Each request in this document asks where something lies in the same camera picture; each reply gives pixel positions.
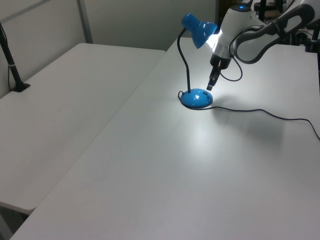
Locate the black pole with clamp base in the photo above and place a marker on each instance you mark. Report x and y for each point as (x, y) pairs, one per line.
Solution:
(13, 72)

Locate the blue gooseneck desk lamp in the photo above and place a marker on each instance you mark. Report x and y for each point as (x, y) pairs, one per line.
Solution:
(196, 98)

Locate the grey partition frame post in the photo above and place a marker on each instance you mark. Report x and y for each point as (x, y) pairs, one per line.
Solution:
(85, 22)

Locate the white side table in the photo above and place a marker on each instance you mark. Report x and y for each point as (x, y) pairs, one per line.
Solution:
(62, 112)

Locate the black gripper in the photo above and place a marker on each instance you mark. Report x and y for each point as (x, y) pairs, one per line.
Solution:
(223, 62)

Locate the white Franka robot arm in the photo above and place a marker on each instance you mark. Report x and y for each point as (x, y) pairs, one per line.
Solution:
(252, 47)

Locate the dark background equipment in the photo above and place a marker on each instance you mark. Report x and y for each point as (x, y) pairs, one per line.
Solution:
(268, 10)

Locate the black camera stand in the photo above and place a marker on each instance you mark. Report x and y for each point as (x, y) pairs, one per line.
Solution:
(312, 41)

